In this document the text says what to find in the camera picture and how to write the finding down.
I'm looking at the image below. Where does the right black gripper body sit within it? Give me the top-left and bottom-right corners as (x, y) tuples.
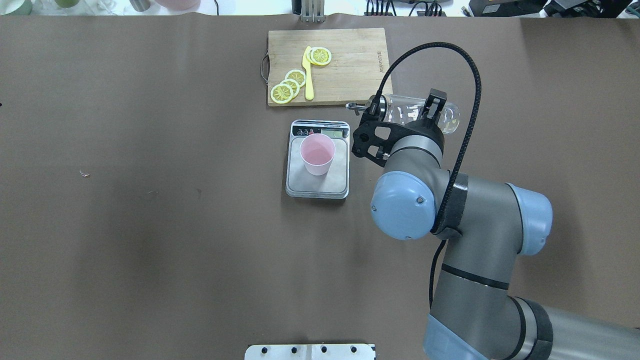
(390, 120), (445, 146)

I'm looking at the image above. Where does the glass sauce bottle metal spout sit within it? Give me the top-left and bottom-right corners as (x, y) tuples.
(345, 94), (461, 135)

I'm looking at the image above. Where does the pink plastic cup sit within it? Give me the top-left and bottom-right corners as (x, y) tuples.
(299, 133), (336, 176)

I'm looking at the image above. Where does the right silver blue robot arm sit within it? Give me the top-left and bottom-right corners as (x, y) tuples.
(370, 121), (639, 360)

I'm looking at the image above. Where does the silver digital kitchen scale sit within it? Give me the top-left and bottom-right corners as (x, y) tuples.
(285, 120), (351, 199)

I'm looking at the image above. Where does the yellow plastic knife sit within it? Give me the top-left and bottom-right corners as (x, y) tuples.
(301, 46), (315, 101)

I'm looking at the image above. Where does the wooden cutting board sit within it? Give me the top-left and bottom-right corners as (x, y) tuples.
(267, 28), (390, 107)

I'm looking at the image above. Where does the lemon slice by knife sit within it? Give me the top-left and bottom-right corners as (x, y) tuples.
(307, 47), (333, 66)

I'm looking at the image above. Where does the lemon slice middle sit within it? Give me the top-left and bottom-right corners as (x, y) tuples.
(280, 78), (300, 99)

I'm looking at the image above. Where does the lemon slice upper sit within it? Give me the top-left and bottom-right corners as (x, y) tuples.
(284, 69), (307, 87)

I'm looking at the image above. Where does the lemon slice front left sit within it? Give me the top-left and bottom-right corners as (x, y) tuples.
(270, 83), (297, 105)

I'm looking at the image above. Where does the brown table cover sheet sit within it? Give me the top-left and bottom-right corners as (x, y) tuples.
(0, 13), (639, 360)

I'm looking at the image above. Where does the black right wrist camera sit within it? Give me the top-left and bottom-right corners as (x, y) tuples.
(346, 102), (392, 167)

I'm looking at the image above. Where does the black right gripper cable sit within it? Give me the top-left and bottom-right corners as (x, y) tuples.
(375, 42), (483, 308)

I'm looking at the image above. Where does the aluminium frame post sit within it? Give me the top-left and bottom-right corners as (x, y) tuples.
(300, 0), (326, 23)

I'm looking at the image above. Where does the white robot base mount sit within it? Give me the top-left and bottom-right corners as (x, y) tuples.
(244, 343), (377, 360)

